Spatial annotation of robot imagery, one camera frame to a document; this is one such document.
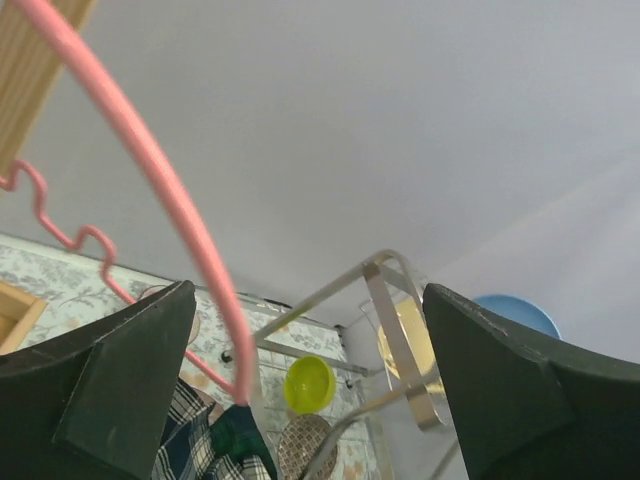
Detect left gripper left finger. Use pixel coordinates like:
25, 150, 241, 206
1, 281, 196, 479

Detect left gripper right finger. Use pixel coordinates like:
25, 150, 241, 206
422, 283, 639, 479

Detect navy beige plaid skirt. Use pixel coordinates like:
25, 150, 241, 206
151, 379, 278, 480

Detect pink hanger with plaid skirt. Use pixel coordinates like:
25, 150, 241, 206
1, 1, 256, 405

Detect green plaid skirt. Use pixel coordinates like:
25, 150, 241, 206
210, 405, 272, 464

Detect blue plate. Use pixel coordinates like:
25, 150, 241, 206
473, 294, 561, 339

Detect pink transparent basin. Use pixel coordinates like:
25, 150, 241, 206
137, 284, 221, 401

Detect cream plate left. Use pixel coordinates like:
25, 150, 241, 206
372, 294, 444, 393

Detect steel dish rack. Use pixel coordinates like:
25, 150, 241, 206
253, 249, 454, 479

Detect floral table mat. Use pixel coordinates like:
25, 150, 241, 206
1, 235, 394, 479

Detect green bowl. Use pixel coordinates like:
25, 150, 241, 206
283, 356, 336, 415

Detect patterned bowl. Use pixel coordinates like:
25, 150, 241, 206
277, 414, 331, 479

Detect wooden clothes rack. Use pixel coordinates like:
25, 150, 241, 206
0, 0, 99, 174

